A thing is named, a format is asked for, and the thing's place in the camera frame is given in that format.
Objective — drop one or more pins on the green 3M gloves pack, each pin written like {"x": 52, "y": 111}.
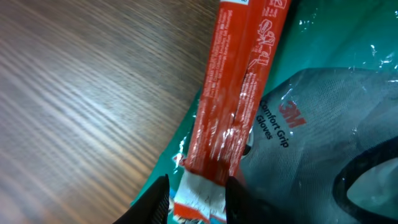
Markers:
{"x": 323, "y": 144}

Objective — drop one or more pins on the red stick packet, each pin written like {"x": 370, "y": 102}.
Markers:
{"x": 244, "y": 43}

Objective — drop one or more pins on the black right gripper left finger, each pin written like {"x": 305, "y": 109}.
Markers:
{"x": 152, "y": 207}

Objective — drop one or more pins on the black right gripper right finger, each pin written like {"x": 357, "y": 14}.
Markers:
{"x": 243, "y": 208}

